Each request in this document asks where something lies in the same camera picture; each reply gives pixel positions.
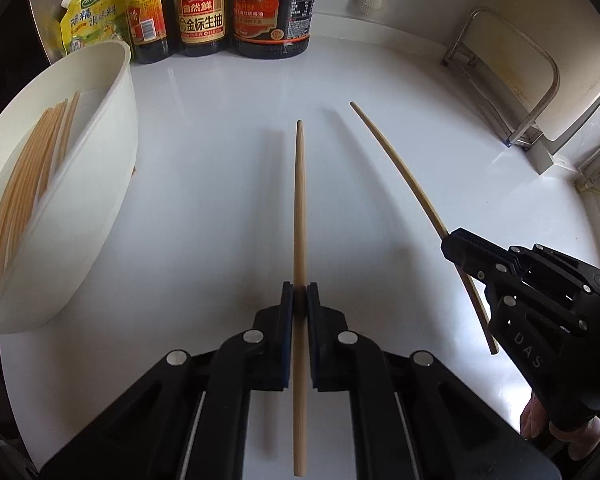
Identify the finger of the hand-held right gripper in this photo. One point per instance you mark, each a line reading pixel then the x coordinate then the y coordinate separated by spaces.
pixel 467 252
pixel 555 270

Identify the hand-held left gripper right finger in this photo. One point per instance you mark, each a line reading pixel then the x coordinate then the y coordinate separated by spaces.
pixel 316 360

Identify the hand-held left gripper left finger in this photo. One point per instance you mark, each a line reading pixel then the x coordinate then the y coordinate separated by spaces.
pixel 284 360

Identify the light wooden chopstick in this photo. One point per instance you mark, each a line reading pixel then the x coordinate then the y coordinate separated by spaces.
pixel 300 210
pixel 405 166

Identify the white round basin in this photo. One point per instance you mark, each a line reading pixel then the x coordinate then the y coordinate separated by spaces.
pixel 95 210

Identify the pile of wooden chopsticks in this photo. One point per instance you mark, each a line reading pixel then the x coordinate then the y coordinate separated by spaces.
pixel 20 200

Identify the person's right hand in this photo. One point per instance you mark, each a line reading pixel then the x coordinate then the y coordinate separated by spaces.
pixel 535 420

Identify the dark soy sauce bottle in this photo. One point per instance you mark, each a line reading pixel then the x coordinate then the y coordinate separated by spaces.
pixel 202 20

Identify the amber vinegar bottle yellow cap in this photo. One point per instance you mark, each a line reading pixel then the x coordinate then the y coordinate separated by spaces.
pixel 147 20

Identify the yellow seasoning pouch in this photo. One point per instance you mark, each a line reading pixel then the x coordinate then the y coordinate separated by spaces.
pixel 90 20

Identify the white wall socket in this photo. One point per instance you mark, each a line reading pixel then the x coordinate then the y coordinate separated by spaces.
pixel 597 177

